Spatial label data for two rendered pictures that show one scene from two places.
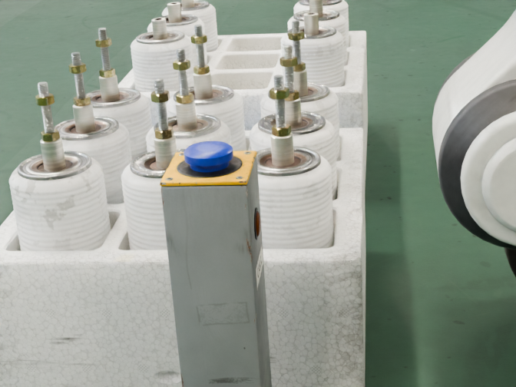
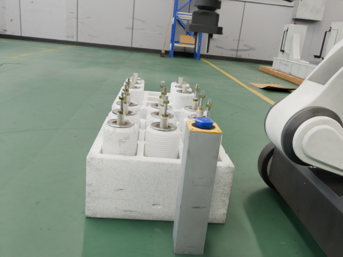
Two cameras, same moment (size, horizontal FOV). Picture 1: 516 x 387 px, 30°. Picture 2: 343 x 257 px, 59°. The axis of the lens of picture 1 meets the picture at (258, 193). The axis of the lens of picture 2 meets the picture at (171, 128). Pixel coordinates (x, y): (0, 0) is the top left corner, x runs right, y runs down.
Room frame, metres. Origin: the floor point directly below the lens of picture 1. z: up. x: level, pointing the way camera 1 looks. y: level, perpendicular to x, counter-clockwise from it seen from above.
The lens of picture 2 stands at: (0.12, 0.25, 0.50)
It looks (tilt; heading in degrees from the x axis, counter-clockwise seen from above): 18 degrees down; 347
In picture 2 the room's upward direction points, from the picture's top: 6 degrees clockwise
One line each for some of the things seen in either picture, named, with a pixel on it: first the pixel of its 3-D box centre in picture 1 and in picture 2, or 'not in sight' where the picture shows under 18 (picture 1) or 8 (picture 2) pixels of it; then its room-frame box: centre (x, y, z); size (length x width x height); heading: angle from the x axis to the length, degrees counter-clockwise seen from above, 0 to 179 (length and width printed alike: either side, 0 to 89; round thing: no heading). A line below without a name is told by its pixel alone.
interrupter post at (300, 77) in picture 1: (298, 83); (194, 105); (1.14, -0.06, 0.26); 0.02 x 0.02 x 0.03
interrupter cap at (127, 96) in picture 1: (110, 98); (126, 103); (1.17, 0.18, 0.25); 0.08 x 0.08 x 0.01
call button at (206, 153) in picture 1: (209, 159); (203, 123); (0.74, 0.04, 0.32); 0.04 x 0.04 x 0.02
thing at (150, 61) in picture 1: (166, 94); (130, 106); (1.48, 0.14, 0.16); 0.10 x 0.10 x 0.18
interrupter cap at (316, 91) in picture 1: (299, 93); (194, 109); (1.14, -0.06, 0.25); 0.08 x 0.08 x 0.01
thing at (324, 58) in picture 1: (313, 90); (182, 111); (1.45, -0.10, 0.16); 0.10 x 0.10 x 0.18
